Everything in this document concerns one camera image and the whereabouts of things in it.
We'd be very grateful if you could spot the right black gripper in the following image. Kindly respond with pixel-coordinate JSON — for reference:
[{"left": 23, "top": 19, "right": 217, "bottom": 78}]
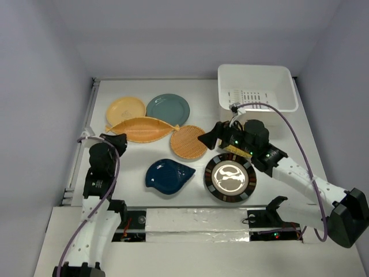
[{"left": 197, "top": 117, "right": 256, "bottom": 156}]

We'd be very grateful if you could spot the orange woven boat-shaped basket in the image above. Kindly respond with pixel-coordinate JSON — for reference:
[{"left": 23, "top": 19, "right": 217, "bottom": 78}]
[{"left": 105, "top": 117, "right": 180, "bottom": 143}]

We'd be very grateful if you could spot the silver foil taped panel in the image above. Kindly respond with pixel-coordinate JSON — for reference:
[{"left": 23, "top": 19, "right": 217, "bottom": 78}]
[{"left": 145, "top": 208, "right": 250, "bottom": 243}]

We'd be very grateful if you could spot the aluminium frame rail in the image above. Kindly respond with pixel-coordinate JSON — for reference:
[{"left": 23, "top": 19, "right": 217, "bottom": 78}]
[{"left": 59, "top": 77, "right": 101, "bottom": 206}]

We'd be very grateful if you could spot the round woven orange basket plate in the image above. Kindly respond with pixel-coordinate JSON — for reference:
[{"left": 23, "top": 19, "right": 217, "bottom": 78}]
[{"left": 170, "top": 125, "right": 207, "bottom": 159}]

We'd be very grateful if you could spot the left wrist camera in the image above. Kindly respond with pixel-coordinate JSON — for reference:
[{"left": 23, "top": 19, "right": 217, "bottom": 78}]
[{"left": 77, "top": 126, "right": 95, "bottom": 143}]

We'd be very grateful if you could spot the yellow round plate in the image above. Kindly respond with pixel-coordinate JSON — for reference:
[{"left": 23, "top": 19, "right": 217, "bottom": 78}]
[{"left": 106, "top": 96, "right": 146, "bottom": 125}]

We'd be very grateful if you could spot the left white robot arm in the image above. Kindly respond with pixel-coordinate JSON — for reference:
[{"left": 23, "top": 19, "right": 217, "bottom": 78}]
[{"left": 52, "top": 134, "right": 127, "bottom": 276}]

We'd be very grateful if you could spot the white plastic bin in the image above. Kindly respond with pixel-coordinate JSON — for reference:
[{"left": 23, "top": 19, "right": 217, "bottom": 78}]
[{"left": 217, "top": 64, "right": 299, "bottom": 126}]

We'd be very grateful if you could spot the dark blue leaf-shaped plate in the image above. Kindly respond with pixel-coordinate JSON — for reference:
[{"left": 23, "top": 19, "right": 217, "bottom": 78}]
[{"left": 145, "top": 159, "right": 196, "bottom": 196}]

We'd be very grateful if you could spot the teal round plate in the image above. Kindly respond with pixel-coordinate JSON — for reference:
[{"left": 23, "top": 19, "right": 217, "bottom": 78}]
[{"left": 146, "top": 93, "right": 190, "bottom": 126}]

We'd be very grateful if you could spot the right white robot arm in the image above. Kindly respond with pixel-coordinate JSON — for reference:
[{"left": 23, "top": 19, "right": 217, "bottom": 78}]
[{"left": 198, "top": 119, "right": 368, "bottom": 248}]

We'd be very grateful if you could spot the yellow woven bamboo tray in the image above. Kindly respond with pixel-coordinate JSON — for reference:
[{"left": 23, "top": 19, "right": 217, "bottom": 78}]
[{"left": 218, "top": 139, "right": 252, "bottom": 158}]

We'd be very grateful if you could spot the dark round patterned plate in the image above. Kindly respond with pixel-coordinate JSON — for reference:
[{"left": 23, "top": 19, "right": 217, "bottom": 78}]
[{"left": 204, "top": 153, "right": 257, "bottom": 203}]

